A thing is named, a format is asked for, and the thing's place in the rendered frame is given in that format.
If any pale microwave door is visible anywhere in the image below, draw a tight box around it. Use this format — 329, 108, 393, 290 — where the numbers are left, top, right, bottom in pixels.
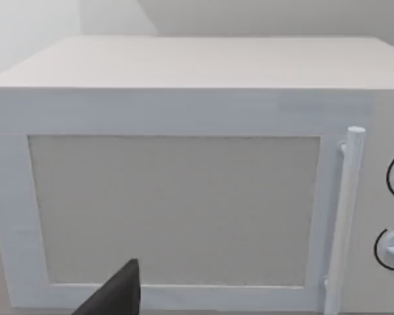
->
0, 87, 372, 313

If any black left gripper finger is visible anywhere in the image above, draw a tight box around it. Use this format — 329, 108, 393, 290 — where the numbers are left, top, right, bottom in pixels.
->
71, 258, 142, 315

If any pale microwave door handle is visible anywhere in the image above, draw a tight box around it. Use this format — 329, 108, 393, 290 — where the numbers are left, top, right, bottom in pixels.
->
320, 125, 366, 315

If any pale microwave oven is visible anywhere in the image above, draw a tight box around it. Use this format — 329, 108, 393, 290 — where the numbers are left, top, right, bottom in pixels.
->
0, 35, 394, 315

